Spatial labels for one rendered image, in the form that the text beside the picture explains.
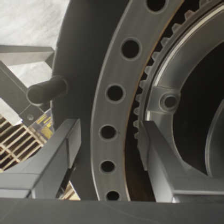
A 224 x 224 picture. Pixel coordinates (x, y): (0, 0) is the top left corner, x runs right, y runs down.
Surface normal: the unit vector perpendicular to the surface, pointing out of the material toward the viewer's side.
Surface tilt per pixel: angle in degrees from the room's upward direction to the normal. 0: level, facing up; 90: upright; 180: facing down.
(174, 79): 90
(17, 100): 90
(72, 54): 90
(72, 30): 90
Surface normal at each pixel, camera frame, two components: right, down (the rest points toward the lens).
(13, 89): -0.10, 0.36
